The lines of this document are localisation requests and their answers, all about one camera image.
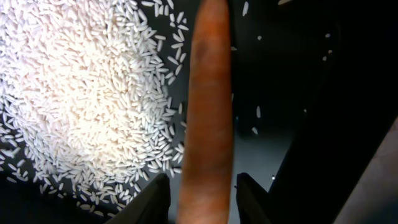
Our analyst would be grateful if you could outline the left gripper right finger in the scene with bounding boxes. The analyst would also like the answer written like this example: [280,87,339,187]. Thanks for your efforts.
[236,173,271,224]

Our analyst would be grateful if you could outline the white cooked rice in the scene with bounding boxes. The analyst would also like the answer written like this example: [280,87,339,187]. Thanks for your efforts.
[1,1,191,222]

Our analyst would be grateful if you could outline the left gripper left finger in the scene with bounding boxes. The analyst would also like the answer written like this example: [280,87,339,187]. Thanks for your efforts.
[106,173,171,224]

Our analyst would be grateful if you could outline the brown serving tray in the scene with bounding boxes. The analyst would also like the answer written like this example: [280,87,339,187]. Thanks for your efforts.
[335,122,398,224]

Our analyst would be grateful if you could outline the orange carrot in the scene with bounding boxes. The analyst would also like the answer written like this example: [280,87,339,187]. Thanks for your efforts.
[177,0,233,223]

